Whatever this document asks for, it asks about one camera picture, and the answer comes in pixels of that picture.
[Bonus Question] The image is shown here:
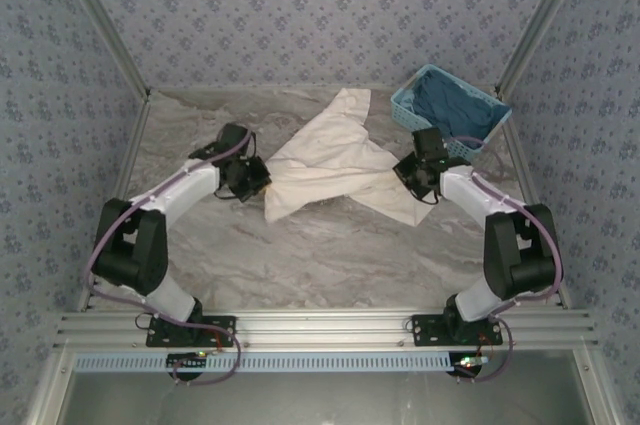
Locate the blue slotted cable duct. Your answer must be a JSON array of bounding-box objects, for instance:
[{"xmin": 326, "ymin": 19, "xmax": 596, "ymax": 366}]
[{"xmin": 73, "ymin": 350, "xmax": 449, "ymax": 374}]

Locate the blue t-shirt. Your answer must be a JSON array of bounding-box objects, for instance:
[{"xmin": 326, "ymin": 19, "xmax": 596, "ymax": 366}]
[{"xmin": 410, "ymin": 72, "xmax": 501, "ymax": 139}]

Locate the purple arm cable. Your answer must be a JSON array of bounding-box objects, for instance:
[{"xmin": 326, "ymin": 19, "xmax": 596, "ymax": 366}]
[
  {"xmin": 449, "ymin": 134, "xmax": 565, "ymax": 321},
  {"xmin": 83, "ymin": 132, "xmax": 251, "ymax": 306}
]

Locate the controller circuit board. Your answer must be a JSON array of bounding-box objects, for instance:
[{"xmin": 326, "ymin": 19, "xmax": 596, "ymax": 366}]
[
  {"xmin": 452, "ymin": 353, "xmax": 489, "ymax": 379},
  {"xmin": 166, "ymin": 352, "xmax": 209, "ymax": 376}
]

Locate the right controller circuit board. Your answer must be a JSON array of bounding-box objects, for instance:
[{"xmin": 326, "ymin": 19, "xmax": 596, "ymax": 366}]
[{"xmin": 452, "ymin": 353, "xmax": 489, "ymax": 379}]

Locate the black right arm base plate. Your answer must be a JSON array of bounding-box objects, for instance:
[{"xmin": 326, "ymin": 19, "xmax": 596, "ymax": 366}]
[{"xmin": 410, "ymin": 313, "xmax": 504, "ymax": 348}]

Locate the left controller circuit board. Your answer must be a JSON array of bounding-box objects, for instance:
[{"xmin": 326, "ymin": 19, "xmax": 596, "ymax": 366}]
[{"xmin": 166, "ymin": 352, "xmax": 209, "ymax": 376}]

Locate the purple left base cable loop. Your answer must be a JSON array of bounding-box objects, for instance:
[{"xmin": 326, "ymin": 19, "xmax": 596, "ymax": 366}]
[{"xmin": 169, "ymin": 327, "xmax": 243, "ymax": 387}]

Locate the aluminium mounting rail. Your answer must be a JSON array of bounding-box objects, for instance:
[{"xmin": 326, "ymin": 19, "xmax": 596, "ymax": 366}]
[{"xmin": 53, "ymin": 309, "xmax": 599, "ymax": 349}]

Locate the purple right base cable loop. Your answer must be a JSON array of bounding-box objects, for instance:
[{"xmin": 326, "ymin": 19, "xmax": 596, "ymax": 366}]
[{"xmin": 455, "ymin": 318, "xmax": 514, "ymax": 384}]

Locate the white t-shirt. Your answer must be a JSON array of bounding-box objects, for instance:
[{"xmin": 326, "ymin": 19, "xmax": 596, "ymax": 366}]
[{"xmin": 263, "ymin": 88, "xmax": 431, "ymax": 227}]

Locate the aluminium frame post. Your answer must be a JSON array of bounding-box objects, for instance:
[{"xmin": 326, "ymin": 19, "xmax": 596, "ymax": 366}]
[
  {"xmin": 49, "ymin": 0, "xmax": 151, "ymax": 101},
  {"xmin": 494, "ymin": 0, "xmax": 599, "ymax": 96}
]

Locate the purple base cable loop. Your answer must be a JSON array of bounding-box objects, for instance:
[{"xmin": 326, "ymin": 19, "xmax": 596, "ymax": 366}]
[
  {"xmin": 455, "ymin": 318, "xmax": 514, "ymax": 384},
  {"xmin": 169, "ymin": 327, "xmax": 243, "ymax": 387}
]

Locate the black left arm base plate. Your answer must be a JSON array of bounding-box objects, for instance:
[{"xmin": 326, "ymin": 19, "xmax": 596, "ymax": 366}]
[{"xmin": 144, "ymin": 314, "xmax": 237, "ymax": 349}]

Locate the blue plastic basket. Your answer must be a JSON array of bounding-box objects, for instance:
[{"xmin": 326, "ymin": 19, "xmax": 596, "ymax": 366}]
[{"xmin": 389, "ymin": 63, "xmax": 513, "ymax": 162}]

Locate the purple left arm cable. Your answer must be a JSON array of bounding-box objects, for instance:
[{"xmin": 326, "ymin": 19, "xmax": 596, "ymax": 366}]
[{"xmin": 83, "ymin": 132, "xmax": 251, "ymax": 306}]

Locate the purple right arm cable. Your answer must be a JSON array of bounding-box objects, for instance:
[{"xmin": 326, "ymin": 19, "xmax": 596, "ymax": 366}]
[{"xmin": 449, "ymin": 134, "xmax": 565, "ymax": 321}]

